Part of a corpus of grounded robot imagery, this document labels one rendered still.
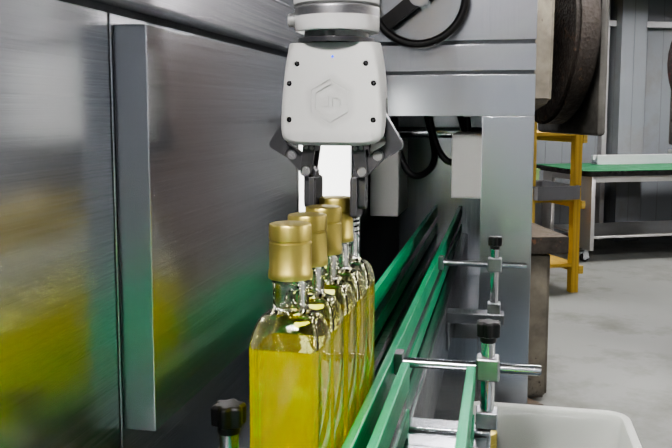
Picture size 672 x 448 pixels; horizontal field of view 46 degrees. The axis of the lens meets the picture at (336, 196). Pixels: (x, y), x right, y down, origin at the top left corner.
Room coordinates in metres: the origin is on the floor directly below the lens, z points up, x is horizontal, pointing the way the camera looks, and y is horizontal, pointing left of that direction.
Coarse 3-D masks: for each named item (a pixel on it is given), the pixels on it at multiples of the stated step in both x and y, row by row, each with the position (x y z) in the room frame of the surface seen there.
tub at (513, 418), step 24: (504, 408) 1.08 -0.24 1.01; (528, 408) 1.07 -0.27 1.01; (552, 408) 1.07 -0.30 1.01; (576, 408) 1.07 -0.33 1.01; (504, 432) 1.08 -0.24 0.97; (528, 432) 1.07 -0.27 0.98; (552, 432) 1.06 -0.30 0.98; (576, 432) 1.06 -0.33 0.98; (600, 432) 1.05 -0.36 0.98; (624, 432) 1.00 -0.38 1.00
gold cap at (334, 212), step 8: (312, 208) 0.73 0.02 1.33; (320, 208) 0.72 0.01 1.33; (328, 208) 0.72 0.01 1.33; (336, 208) 0.73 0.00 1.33; (328, 216) 0.72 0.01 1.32; (336, 216) 0.73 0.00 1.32; (328, 224) 0.72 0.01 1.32; (336, 224) 0.73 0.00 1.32; (328, 232) 0.72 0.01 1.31; (336, 232) 0.73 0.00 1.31; (328, 240) 0.72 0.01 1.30; (336, 240) 0.73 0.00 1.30; (328, 248) 0.72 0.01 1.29; (336, 248) 0.73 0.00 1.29
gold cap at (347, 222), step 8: (320, 200) 0.79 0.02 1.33; (328, 200) 0.78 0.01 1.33; (336, 200) 0.78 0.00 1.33; (344, 200) 0.78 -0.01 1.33; (344, 208) 0.78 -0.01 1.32; (344, 216) 0.78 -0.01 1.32; (344, 224) 0.78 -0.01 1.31; (352, 224) 0.79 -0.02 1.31; (344, 232) 0.78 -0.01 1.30; (352, 232) 0.79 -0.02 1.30; (344, 240) 0.78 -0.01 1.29; (352, 240) 0.79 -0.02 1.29
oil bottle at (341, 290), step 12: (324, 288) 0.72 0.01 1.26; (336, 288) 0.72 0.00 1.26; (348, 288) 0.74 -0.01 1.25; (348, 300) 0.72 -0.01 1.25; (348, 312) 0.71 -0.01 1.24; (348, 324) 0.71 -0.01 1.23; (348, 336) 0.71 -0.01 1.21; (348, 348) 0.71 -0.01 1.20; (348, 360) 0.71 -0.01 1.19; (348, 372) 0.71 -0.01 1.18; (348, 384) 0.71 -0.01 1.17; (348, 396) 0.71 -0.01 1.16; (348, 408) 0.71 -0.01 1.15; (348, 420) 0.71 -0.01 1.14; (348, 432) 0.71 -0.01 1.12
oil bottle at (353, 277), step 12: (348, 276) 0.77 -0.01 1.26; (360, 276) 0.79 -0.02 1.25; (360, 288) 0.78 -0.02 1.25; (360, 300) 0.77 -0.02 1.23; (360, 312) 0.77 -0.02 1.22; (360, 324) 0.77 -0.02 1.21; (360, 336) 0.77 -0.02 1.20; (360, 348) 0.77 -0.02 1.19; (360, 360) 0.77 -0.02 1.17; (360, 372) 0.77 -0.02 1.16; (360, 384) 0.77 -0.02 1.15; (360, 396) 0.77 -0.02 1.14
